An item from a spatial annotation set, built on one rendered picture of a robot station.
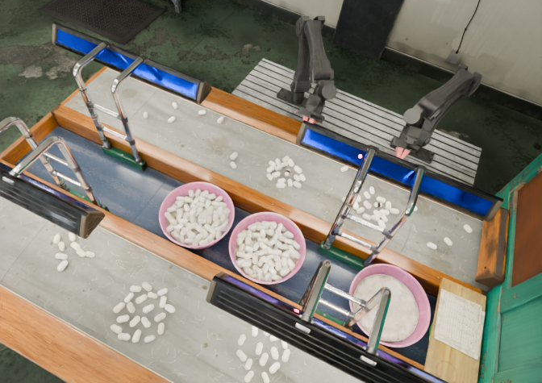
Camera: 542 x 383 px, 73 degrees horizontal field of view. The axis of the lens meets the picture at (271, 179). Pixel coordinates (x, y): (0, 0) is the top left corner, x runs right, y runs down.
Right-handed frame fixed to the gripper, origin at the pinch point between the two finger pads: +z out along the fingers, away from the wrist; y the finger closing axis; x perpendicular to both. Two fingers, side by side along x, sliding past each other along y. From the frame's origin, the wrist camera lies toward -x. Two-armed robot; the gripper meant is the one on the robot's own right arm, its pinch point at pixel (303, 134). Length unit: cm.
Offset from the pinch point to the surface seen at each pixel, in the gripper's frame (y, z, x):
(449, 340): 70, 43, -27
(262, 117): -21.3, -0.3, 12.1
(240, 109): -31.9, 0.0, 11.9
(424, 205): 55, 8, 8
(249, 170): -14.2, 21.7, -3.6
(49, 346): -36, 83, -60
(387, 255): 46, 29, -13
